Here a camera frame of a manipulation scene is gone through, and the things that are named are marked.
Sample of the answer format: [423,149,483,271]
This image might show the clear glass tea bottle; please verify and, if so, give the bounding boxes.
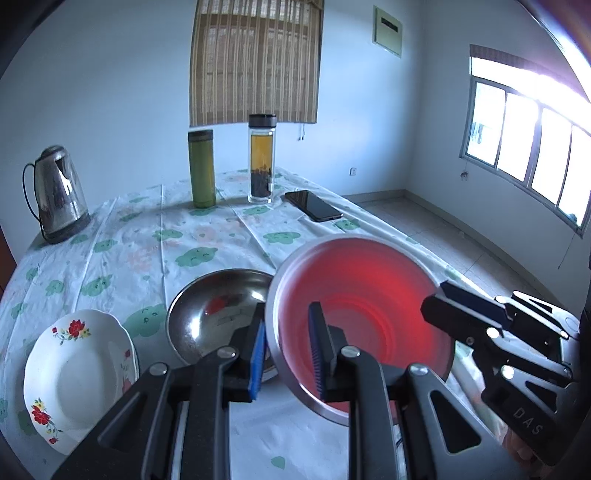
[248,113,277,205]

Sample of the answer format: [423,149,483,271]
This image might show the stainless steel bowl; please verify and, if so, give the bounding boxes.
[165,268,278,383]

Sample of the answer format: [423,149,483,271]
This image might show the stainless steel electric kettle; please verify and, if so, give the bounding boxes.
[22,145,91,244]

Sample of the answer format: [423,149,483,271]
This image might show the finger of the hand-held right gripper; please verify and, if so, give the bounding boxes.
[440,281,580,365]
[421,295,575,467]

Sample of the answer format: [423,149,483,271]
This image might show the green thermos bottle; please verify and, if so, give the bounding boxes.
[187,130,217,208]

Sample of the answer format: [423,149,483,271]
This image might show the bamboo window blind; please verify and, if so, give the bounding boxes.
[189,0,324,127]

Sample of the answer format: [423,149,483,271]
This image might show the black smartphone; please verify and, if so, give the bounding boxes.
[284,189,343,223]

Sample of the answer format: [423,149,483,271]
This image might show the white framed window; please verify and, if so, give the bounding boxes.
[459,44,591,238]

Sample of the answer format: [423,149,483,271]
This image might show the red bowl with steel rim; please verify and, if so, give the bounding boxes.
[265,237,455,426]

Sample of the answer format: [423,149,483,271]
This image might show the wall electrical panel box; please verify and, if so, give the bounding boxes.
[373,6,403,58]

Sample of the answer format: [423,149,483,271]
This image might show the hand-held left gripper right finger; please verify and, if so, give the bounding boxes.
[308,302,522,480]

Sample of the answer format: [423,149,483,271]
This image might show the white tablecloth with green clouds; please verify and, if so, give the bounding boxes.
[0,167,509,480]

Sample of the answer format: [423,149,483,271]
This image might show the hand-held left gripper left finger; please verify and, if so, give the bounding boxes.
[51,302,269,480]

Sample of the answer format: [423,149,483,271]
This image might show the white plate with red flowers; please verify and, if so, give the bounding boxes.
[23,309,140,456]

